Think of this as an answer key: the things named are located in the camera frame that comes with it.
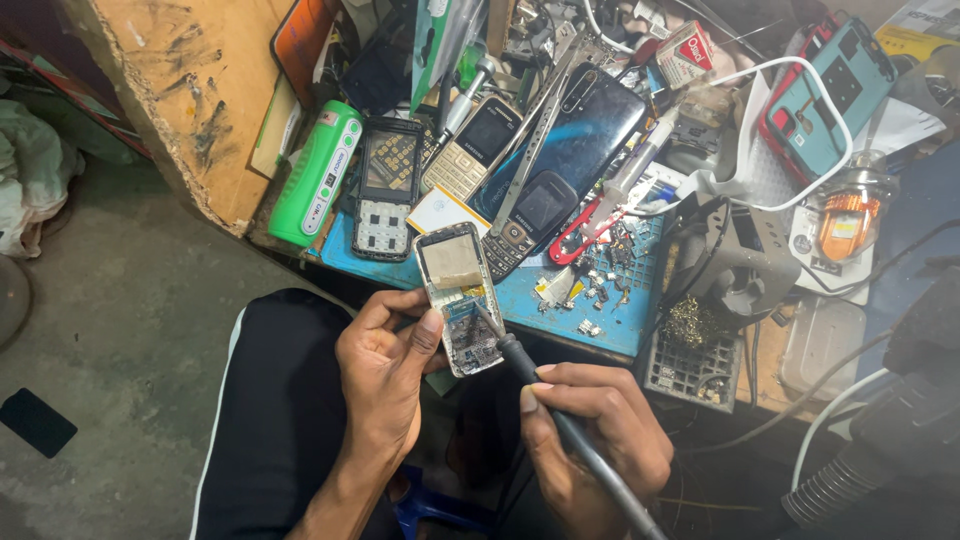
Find black hot air gun hose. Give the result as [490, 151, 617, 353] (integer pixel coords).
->
[780, 266, 960, 530]

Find grey metal iron stand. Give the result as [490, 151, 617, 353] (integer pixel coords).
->
[671, 191, 802, 331]

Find dark blue smartphone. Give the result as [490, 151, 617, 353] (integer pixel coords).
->
[471, 62, 650, 226]

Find white charging cable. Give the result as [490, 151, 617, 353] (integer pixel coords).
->
[652, 56, 855, 213]

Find white paper sheet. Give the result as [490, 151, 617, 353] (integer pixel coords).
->
[855, 97, 946, 155]

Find blue plastic stool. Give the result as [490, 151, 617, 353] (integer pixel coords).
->
[390, 465, 496, 537]

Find pile of small electronic parts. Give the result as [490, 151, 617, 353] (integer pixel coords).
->
[534, 217, 654, 339]

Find black grid tray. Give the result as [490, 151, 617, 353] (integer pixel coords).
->
[643, 330, 744, 414]

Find yellow printed box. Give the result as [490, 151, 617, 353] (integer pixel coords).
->
[873, 0, 960, 61]

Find silver screwdriver with green collar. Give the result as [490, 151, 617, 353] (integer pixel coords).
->
[437, 56, 496, 147]

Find orange headlight bulb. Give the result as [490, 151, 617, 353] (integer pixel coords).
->
[813, 150, 900, 264]

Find brass wool tip cleaner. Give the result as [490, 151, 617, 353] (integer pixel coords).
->
[660, 296, 725, 350]

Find red and white small carton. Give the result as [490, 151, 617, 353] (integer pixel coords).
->
[655, 20, 715, 91]

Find person's right hand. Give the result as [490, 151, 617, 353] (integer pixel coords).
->
[519, 363, 675, 540]

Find clear flux syringe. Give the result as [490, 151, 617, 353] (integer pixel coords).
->
[581, 105, 680, 241]

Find black flat rectangle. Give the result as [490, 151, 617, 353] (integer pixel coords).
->
[0, 387, 78, 459]

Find white cloth bundle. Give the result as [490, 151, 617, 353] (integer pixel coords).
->
[0, 99, 86, 260]

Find black phone frame with keypad board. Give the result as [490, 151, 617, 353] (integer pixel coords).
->
[351, 116, 425, 262]

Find gold keypad phone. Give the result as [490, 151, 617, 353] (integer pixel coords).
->
[420, 95, 524, 202]

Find wooden board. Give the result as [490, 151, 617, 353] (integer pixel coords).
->
[56, 0, 301, 237]

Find long perforated metal strip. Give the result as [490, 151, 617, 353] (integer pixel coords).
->
[491, 30, 594, 237]

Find cardboard booklet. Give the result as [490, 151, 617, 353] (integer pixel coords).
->
[249, 75, 303, 180]

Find white round cable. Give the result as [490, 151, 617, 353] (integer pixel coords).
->
[791, 367, 894, 492]

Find green plastic packet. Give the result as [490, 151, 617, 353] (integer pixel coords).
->
[410, 0, 489, 114]

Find red phone case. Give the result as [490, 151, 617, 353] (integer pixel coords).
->
[759, 13, 841, 189]

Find silver keypad phone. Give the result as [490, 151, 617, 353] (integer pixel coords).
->
[411, 222, 505, 378]

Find black keypad phone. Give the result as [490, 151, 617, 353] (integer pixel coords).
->
[480, 170, 580, 284]

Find black soldering iron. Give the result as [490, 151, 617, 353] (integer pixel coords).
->
[474, 300, 669, 540]

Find person's left hand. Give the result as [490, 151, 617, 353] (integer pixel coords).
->
[335, 287, 451, 466]

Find clear plastic box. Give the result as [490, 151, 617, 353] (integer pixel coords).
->
[780, 296, 867, 402]

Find black trousers with white stripe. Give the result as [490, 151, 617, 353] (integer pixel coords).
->
[189, 288, 541, 540]

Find orange phone cover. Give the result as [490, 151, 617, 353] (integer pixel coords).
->
[270, 0, 339, 110]

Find teal phone back frame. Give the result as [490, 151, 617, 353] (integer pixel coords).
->
[786, 18, 899, 179]

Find white card with yellow edge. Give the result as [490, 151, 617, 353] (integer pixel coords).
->
[405, 185, 492, 237]

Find blue work mat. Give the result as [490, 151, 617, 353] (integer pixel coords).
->
[321, 210, 666, 357]

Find black phone screen panel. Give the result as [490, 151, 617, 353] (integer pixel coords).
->
[341, 22, 417, 117]

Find red plastic tool handle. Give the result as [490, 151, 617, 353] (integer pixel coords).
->
[548, 196, 624, 266]

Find heap of phone spare parts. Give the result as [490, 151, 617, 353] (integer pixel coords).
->
[487, 0, 676, 76]

